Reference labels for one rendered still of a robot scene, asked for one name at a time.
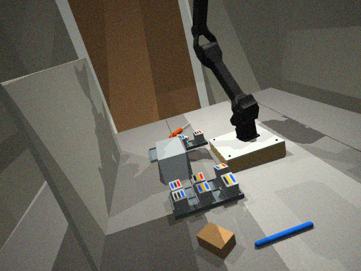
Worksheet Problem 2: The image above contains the blue rod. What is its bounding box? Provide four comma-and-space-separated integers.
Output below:
254, 221, 313, 247

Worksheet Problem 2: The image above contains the orange-handled screwdriver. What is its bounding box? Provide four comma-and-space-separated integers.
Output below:
169, 123, 190, 138

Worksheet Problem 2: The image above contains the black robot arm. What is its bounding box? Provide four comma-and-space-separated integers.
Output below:
191, 0, 260, 142

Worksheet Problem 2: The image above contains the white card with red, black and blue stripes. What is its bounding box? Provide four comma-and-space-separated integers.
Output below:
169, 179, 183, 192

